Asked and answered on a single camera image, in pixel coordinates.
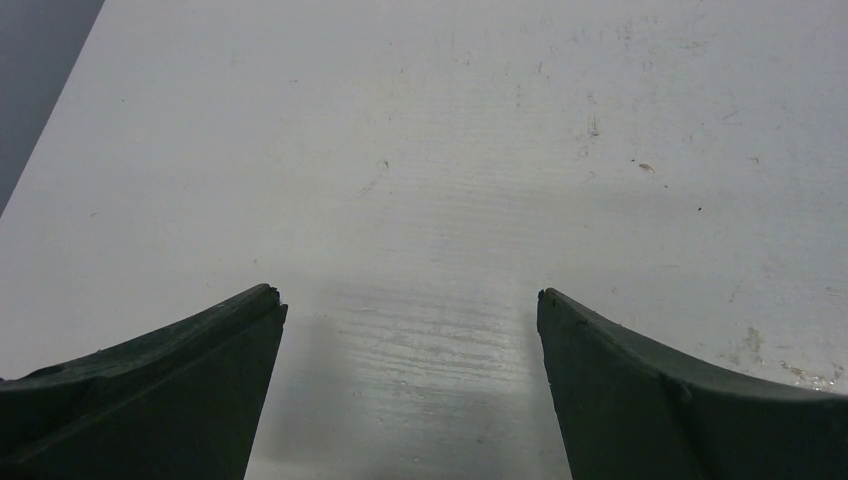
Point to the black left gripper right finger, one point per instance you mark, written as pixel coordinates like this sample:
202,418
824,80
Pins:
629,407

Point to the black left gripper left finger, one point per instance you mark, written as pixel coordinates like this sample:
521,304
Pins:
180,402

